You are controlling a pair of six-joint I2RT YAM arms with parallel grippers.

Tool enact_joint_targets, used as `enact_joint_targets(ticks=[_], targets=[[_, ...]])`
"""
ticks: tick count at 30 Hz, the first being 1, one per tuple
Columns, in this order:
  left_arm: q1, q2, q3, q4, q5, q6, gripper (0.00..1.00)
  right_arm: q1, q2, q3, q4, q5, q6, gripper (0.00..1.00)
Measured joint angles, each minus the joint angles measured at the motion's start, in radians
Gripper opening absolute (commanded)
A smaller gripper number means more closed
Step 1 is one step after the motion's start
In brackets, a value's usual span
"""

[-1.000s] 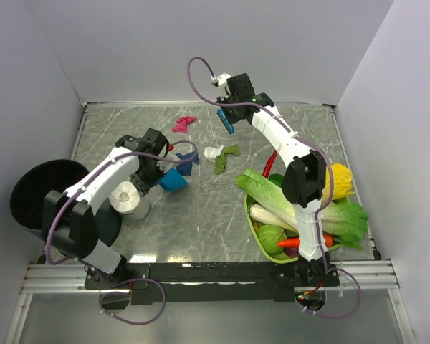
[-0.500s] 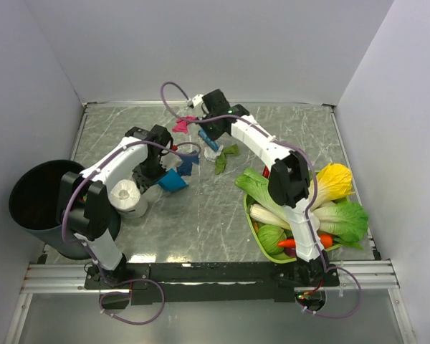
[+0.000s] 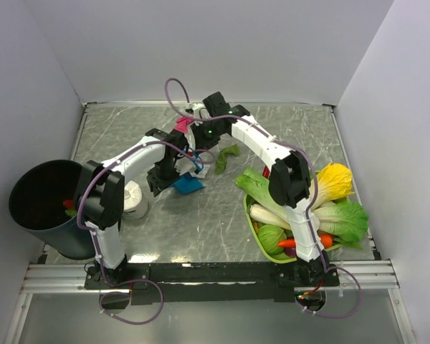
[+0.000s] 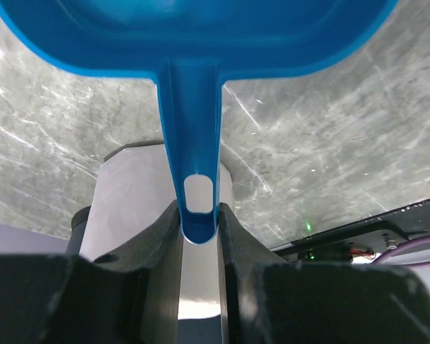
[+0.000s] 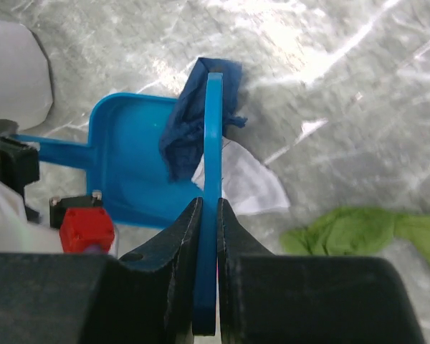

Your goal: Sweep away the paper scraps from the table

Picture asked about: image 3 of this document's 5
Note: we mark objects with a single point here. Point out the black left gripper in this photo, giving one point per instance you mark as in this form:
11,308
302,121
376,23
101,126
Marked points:
157,184

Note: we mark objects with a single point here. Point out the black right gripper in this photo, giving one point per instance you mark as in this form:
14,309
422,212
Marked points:
201,142

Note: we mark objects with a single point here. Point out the blue plastic dustpan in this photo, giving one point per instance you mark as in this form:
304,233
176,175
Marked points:
187,184

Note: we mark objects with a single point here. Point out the pink paper scrap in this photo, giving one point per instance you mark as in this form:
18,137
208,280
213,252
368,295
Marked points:
183,124

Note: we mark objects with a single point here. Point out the blue hand brush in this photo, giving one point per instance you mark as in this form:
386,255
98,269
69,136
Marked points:
197,169

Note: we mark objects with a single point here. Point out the green paper scrap front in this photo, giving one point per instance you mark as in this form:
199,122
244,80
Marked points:
221,160

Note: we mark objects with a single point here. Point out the green paper scrap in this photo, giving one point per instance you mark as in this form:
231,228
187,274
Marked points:
221,160
71,212

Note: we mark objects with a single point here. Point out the white paper scrap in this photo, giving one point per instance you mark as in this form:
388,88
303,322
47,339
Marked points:
183,165

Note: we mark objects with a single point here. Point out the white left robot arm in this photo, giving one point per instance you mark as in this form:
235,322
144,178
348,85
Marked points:
99,195

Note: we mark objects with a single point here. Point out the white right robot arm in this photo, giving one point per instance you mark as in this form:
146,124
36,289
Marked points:
289,176

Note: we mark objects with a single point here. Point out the white paper towel roll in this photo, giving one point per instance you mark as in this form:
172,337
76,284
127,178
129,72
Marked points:
135,204

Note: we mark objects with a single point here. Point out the red chili pepper toy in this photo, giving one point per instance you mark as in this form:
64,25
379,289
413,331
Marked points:
266,172

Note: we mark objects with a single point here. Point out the napa cabbage toy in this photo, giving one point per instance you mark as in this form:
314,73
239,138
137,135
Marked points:
256,187

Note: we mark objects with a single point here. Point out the white radish toy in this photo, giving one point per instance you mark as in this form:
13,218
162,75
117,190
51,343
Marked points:
262,215

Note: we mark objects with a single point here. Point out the round green cabbage toy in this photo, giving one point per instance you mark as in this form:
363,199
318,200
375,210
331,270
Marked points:
269,236

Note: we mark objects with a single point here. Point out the dark round trash bin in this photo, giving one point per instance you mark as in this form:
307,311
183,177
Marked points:
36,204

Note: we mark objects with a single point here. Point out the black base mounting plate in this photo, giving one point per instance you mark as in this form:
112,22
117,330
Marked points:
148,283

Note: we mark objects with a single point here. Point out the yellow cabbage toy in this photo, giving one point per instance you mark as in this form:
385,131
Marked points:
331,183

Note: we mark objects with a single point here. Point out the green vegetable basket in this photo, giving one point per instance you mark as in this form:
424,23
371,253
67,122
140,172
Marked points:
304,226

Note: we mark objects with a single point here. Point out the purple onion toy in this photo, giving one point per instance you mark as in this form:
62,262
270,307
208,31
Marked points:
290,252

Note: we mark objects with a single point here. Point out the orange carrot toy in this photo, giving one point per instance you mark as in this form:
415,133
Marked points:
326,240

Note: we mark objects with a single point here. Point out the green leafy vegetable toy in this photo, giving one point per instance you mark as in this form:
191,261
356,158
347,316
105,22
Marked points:
346,221

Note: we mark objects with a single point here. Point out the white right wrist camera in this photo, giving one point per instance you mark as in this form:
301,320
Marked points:
196,110

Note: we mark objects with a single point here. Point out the aluminium front rail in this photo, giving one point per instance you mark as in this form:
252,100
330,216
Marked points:
71,278

